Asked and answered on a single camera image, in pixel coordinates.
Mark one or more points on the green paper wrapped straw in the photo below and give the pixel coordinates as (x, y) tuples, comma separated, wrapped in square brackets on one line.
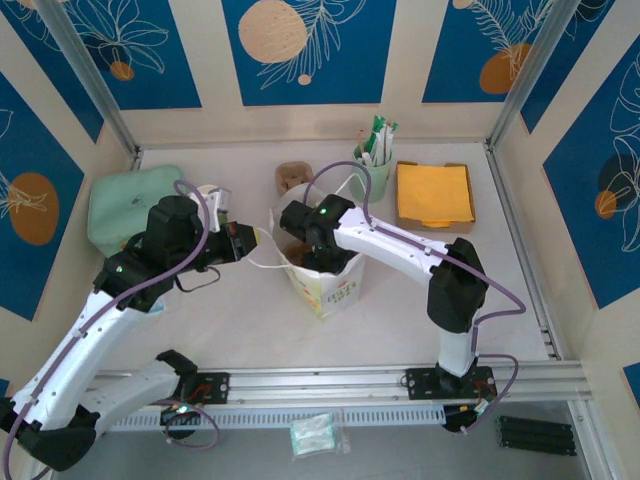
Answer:
[(375, 131)]

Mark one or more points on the clear bag of packets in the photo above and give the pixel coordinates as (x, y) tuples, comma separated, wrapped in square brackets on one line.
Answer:
[(315, 435)]

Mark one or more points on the yellow napkin stack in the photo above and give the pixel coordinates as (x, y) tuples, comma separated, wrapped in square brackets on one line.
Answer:
[(435, 190)]

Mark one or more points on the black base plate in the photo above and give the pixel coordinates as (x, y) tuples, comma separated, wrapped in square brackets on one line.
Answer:
[(215, 387), (420, 382)]

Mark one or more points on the stack of yellow napkins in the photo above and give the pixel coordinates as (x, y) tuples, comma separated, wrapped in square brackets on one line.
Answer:
[(465, 229)]

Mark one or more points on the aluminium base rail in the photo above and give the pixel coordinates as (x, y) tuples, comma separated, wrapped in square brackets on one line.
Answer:
[(325, 382)]

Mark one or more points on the aluminium frame post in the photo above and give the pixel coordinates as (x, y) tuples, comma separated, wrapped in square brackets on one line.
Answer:
[(530, 65), (85, 65)]

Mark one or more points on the wooden stirrer stick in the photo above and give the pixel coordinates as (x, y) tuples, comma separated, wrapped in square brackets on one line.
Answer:
[(361, 142)]

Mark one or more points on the small circuit board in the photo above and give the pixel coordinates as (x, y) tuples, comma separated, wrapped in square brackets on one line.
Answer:
[(481, 407), (180, 409)]

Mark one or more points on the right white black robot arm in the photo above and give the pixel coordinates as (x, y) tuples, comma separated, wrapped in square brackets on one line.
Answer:
[(400, 245)]

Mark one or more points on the mint green holder cup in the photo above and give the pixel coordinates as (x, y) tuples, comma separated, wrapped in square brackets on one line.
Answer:
[(377, 187)]

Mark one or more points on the black ribbed battery pack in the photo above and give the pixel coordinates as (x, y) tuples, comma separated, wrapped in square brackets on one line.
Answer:
[(535, 436)]

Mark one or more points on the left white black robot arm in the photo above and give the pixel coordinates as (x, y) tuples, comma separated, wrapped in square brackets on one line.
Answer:
[(75, 360)]

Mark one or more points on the white wrapped green tipped straw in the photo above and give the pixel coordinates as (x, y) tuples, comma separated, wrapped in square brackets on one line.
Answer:
[(394, 127), (385, 142)]

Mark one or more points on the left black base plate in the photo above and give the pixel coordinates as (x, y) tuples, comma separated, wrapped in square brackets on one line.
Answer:
[(215, 387)]

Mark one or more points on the green print paper cup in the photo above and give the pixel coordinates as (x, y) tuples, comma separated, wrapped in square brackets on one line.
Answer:
[(204, 188)]

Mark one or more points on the white paper takeout bag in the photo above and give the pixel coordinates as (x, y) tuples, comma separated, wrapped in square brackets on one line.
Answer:
[(340, 295)]

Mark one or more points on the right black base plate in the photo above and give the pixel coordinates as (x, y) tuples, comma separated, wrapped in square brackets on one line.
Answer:
[(420, 382)]

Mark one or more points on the mint green zip pouch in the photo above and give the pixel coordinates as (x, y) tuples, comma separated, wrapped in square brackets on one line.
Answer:
[(120, 195)]

